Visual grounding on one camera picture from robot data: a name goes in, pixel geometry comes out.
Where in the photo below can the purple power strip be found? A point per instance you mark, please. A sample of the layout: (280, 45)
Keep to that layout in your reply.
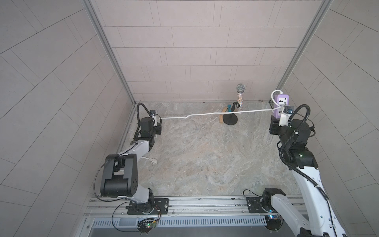
(282, 100)

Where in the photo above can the glitter microphone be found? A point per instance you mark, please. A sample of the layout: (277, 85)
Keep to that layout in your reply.
(240, 92)

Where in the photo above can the left circuit board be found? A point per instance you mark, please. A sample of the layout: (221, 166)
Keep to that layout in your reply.
(146, 225)

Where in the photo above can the wooden block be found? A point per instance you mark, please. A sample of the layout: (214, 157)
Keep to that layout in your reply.
(224, 110)

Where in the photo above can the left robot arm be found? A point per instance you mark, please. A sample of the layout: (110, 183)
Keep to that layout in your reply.
(120, 171)

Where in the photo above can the right circuit board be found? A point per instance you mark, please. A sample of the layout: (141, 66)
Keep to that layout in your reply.
(273, 222)

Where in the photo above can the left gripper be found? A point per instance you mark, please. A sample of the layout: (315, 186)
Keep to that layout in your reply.
(157, 128)

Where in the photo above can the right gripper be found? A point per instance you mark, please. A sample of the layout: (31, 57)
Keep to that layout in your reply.
(274, 124)

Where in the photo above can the aluminium mounting rail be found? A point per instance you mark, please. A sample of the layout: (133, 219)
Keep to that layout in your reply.
(178, 207)

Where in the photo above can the circuit board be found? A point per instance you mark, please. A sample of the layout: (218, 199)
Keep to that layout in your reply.
(146, 225)
(273, 222)

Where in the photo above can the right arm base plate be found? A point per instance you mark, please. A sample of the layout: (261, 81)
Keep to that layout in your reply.
(259, 205)

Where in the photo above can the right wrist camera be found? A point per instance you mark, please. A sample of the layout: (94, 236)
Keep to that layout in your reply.
(288, 109)

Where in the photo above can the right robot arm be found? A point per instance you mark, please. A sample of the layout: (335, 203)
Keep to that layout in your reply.
(293, 132)

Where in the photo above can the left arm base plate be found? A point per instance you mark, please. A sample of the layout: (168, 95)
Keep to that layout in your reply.
(159, 205)

